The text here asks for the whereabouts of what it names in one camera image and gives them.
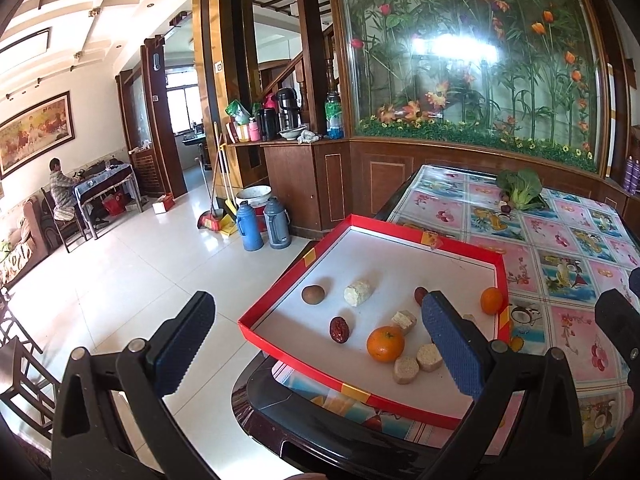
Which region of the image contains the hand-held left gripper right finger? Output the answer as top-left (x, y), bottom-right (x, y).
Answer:
top-left (420, 290), bottom-right (586, 480)

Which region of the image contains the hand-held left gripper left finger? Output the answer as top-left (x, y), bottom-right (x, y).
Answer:
top-left (50, 290), bottom-right (221, 480)

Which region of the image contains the white vegetable piece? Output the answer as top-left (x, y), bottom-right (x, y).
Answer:
top-left (344, 280), bottom-right (373, 307)

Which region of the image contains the red white shallow tray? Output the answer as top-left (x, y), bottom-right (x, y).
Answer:
top-left (238, 214), bottom-right (514, 431)

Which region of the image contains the orange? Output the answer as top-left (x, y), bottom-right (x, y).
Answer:
top-left (480, 286), bottom-right (504, 316)
top-left (366, 325), bottom-right (405, 364)

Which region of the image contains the printed plastic tablecloth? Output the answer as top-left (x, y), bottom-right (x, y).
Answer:
top-left (272, 164), bottom-right (640, 443)

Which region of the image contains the black dining table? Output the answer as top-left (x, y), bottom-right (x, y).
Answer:
top-left (231, 161), bottom-right (640, 480)

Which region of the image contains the blue thermos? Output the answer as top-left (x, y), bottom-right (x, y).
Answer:
top-left (236, 200), bottom-right (265, 252)

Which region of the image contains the green bok choy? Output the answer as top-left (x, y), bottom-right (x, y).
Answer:
top-left (496, 169), bottom-right (549, 211)

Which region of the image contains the red bucket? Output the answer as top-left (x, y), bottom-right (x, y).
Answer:
top-left (102, 192), bottom-right (129, 217)

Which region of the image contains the grey thermos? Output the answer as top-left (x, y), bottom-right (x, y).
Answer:
top-left (263, 196), bottom-right (293, 250)

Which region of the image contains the brown lattice chair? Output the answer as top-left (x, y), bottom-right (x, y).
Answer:
top-left (0, 287), bottom-right (64, 442)

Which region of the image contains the dark wooden chair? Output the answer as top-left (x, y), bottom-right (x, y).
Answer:
top-left (42, 187), bottom-right (89, 254)

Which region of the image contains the white basin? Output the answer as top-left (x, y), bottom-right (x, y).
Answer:
top-left (236, 185), bottom-right (273, 209)

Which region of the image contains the table with dark cloth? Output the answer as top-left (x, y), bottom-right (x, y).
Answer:
top-left (73, 162), bottom-right (144, 241)

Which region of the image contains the patterned sofa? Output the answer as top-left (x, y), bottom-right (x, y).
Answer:
top-left (0, 197), bottom-right (51, 292)

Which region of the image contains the wooden partition cabinet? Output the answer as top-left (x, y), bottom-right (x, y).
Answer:
top-left (227, 136), bottom-right (627, 241)

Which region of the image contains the short black jug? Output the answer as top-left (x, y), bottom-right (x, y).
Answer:
top-left (257, 108), bottom-right (280, 142)

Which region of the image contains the green snack bag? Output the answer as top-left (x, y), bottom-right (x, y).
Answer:
top-left (225, 100), bottom-right (251, 127)

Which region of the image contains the green plastic bottle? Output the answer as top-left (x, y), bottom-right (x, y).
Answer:
top-left (325, 91), bottom-right (346, 140)

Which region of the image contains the flower painted glass panel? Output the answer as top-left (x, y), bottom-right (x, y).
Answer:
top-left (332, 0), bottom-right (614, 174)

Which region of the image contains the tall black thermos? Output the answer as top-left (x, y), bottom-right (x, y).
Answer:
top-left (276, 87), bottom-right (303, 131)

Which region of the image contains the wooden pillar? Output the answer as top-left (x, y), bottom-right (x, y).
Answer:
top-left (191, 0), bottom-right (261, 192)

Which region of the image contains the wooden doorway frame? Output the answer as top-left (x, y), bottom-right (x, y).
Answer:
top-left (117, 35), bottom-right (189, 199)

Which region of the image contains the framed wall painting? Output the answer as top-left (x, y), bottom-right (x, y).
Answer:
top-left (0, 91), bottom-right (76, 180)

